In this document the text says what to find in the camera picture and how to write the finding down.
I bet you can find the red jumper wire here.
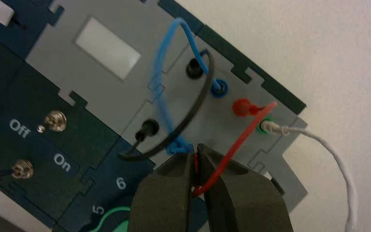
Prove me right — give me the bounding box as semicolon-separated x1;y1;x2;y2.
191;98;278;198

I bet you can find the blue jumper wire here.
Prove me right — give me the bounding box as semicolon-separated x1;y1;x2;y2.
147;17;228;157

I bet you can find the white jumper wire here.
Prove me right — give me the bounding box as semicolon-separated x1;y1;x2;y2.
259;117;359;232

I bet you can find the dark green grey task box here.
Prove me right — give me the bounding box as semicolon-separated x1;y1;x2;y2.
0;0;308;232

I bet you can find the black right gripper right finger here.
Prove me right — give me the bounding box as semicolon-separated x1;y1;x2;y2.
197;143;294;232

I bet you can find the metal toggle switch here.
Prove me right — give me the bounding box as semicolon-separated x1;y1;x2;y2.
36;110;68;133
0;159;35;180

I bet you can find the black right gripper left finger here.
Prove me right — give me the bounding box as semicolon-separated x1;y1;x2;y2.
127;153;195;232

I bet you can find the black jumper wire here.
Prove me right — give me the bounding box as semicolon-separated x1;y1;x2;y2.
118;48;216;161

